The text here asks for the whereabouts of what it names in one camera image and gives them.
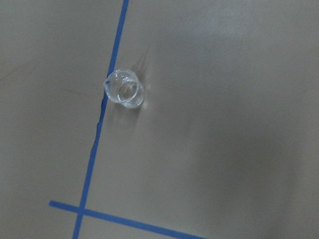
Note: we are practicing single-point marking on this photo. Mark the clear glass cup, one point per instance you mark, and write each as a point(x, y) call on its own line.
point(123, 87)

